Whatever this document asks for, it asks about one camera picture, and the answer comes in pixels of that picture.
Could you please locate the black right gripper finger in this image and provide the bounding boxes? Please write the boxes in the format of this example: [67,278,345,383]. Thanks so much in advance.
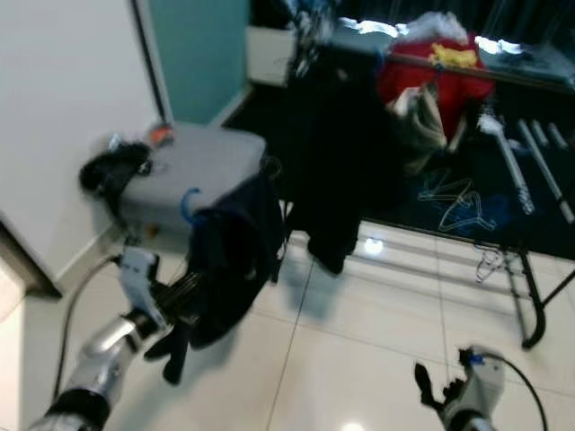
[412,361,438,411]

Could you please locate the navy blue shirt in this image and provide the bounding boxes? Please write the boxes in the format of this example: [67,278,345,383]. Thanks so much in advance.
[142,171,286,389]

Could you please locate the blue wire hanger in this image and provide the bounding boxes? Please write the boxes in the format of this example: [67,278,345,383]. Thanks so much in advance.
[179,186,204,227]

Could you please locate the grey ottoman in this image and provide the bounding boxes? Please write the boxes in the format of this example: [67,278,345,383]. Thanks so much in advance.
[111,123,272,242]

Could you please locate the black metal clothes rack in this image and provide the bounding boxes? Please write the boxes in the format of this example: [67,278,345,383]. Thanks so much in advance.
[277,34,575,353]

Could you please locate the black bag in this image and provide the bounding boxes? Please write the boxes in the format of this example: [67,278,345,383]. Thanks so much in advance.
[78,138,155,206]

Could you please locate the small orange object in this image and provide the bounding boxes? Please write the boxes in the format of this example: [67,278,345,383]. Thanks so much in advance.
[147,123,177,147]

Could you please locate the black rug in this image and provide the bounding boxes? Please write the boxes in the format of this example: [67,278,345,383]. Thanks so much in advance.
[220,76,575,266]

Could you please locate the long white strip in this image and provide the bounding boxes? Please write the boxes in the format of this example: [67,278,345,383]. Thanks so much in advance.
[515,121,575,225]
[478,108,535,216]

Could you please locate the white cabinet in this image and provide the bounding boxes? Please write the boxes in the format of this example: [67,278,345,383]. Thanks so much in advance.
[243,13,313,89]

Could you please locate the pale washed jeans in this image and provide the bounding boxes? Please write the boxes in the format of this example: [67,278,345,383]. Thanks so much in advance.
[389,84,452,165]

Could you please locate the short white strip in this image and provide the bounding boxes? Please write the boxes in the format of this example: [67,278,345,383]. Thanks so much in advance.
[532,121,556,149]
[548,121,571,149]

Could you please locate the red cloth covered table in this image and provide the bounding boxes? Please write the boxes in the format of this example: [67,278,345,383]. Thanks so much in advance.
[375,40,497,119]

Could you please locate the yellow cloth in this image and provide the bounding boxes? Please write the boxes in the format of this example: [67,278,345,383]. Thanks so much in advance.
[429,42,481,69]

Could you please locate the white plastic bag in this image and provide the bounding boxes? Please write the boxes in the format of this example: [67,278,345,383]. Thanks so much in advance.
[399,10,470,45]

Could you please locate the dark curtain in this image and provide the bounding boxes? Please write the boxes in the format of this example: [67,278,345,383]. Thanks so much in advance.
[323,0,575,46]

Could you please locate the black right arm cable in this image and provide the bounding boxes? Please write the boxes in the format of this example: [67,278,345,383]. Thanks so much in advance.
[474,351,551,431]

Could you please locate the white wire hanger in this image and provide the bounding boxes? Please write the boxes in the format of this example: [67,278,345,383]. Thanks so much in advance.
[474,241,519,286]

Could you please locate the dark door frame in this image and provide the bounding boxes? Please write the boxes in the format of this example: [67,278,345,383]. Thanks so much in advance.
[0,223,61,299]

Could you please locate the pale green wire hanger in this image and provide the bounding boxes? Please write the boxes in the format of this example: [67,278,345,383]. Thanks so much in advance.
[418,166,500,236]

